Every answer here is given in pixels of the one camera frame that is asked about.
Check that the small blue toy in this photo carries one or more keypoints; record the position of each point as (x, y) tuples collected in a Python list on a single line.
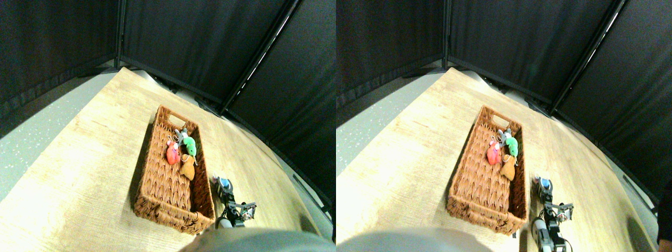
[(224, 184), (546, 184)]

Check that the grey plush toy mouse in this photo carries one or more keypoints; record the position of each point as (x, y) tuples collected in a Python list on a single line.
[(504, 135), (181, 135)]

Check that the black curtain stand foot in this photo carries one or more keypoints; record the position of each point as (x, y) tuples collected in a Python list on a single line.
[(209, 104), (164, 82), (492, 84), (538, 105)]

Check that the red plush toy mouse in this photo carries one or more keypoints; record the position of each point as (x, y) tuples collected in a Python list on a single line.
[(493, 154), (172, 153)]

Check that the tan plush toy mouse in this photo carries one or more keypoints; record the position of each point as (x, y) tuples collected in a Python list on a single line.
[(508, 169), (188, 169)]

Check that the black curtain stand pole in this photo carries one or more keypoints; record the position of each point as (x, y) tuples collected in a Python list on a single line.
[(447, 31), (590, 52), (263, 52), (121, 31)]

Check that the black bracket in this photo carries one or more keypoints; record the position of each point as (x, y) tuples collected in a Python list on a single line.
[(565, 211)]

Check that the brown wicker basket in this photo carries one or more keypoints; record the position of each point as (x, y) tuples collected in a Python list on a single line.
[(475, 184), (157, 184)]

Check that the green plush toy mouse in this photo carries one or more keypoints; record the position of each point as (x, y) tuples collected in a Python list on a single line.
[(190, 147), (512, 147)]

